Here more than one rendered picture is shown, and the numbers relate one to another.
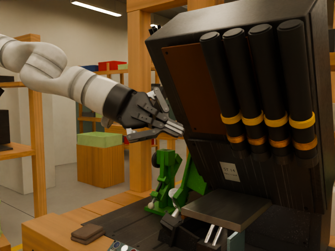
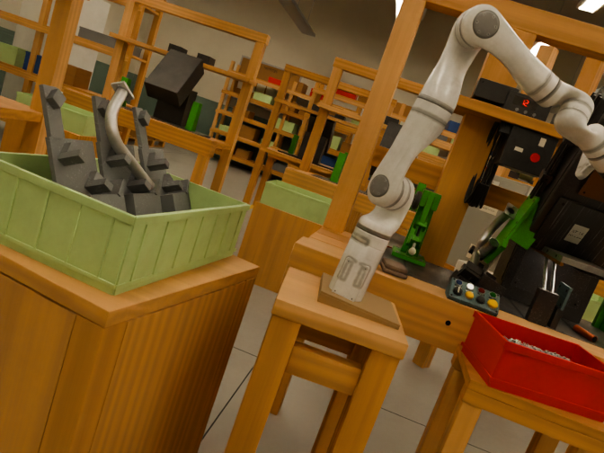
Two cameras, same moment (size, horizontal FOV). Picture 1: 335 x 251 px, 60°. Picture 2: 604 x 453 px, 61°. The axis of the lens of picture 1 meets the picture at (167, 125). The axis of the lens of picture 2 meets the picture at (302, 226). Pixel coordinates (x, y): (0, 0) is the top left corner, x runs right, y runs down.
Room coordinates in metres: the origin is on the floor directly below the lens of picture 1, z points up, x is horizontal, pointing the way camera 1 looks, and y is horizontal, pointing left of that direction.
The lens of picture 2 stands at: (-0.23, 1.37, 1.22)
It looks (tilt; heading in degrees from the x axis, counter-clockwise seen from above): 10 degrees down; 330
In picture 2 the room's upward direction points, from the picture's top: 19 degrees clockwise
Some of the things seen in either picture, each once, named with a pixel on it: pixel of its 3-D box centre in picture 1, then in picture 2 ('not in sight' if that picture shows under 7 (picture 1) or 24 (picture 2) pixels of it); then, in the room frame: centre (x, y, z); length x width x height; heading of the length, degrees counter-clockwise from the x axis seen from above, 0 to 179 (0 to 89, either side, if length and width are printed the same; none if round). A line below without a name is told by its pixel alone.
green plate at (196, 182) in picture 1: (203, 169); (524, 225); (0.93, -0.12, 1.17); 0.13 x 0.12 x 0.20; 52
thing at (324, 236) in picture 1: (278, 193); (549, 262); (0.98, -0.39, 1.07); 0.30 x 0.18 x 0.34; 52
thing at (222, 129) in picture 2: not in sight; (281, 131); (10.37, -3.51, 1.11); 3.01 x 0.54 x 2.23; 52
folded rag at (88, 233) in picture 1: (88, 233); (394, 268); (1.00, 0.29, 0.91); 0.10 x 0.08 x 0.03; 150
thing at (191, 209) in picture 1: (242, 198); (566, 259); (0.81, -0.22, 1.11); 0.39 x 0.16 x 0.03; 142
